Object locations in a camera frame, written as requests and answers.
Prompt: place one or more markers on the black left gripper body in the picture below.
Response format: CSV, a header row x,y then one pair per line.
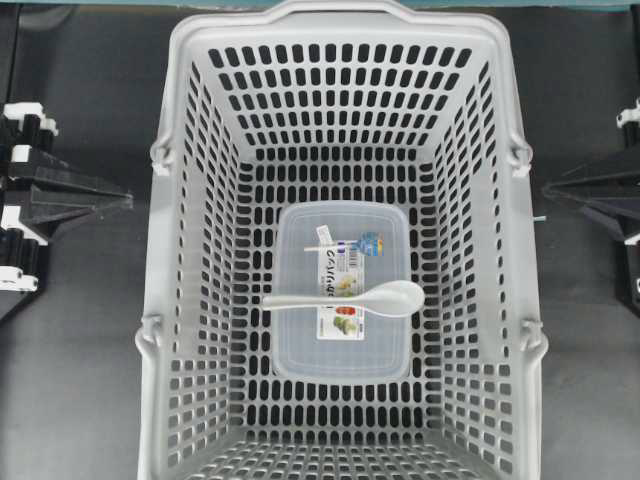
x,y
25,129

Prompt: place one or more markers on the clear plastic food container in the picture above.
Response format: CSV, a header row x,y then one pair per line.
x,y
342,249

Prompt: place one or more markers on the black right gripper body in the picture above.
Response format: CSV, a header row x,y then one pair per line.
x,y
628,121

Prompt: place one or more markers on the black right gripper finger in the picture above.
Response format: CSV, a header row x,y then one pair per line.
x,y
611,175
617,226

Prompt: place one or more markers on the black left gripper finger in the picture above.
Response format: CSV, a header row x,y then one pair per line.
x,y
46,173
51,218

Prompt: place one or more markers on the grey plastic shopping basket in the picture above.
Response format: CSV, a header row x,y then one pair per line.
x,y
366,101

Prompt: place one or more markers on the white chinese soup spoon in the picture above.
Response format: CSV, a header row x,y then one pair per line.
x,y
394,299

